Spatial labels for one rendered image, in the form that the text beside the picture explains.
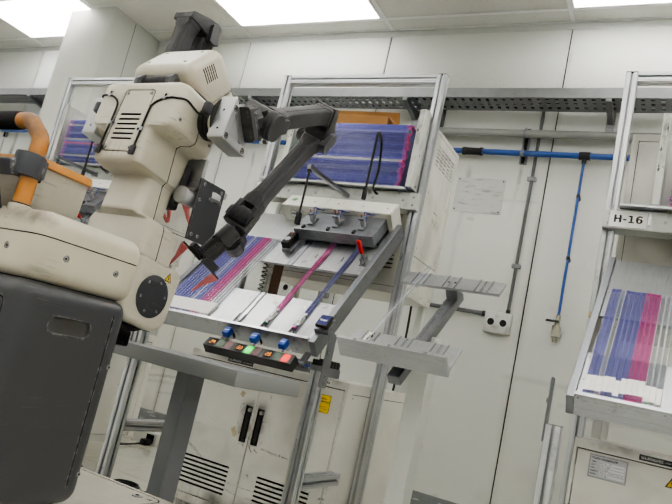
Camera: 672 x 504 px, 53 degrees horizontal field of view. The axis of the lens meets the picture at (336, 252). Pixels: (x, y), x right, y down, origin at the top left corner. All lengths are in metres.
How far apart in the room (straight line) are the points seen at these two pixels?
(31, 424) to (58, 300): 0.22
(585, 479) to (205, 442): 1.35
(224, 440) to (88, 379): 1.30
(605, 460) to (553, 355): 1.76
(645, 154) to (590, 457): 1.12
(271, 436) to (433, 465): 1.66
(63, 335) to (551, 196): 3.20
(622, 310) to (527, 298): 1.81
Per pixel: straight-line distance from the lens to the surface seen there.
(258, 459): 2.52
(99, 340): 1.37
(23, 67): 7.27
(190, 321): 2.37
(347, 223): 2.55
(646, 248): 2.56
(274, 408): 2.50
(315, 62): 5.05
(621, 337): 2.04
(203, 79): 1.78
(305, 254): 2.53
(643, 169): 2.65
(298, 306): 2.26
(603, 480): 2.15
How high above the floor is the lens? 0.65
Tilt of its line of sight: 10 degrees up
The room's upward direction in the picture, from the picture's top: 13 degrees clockwise
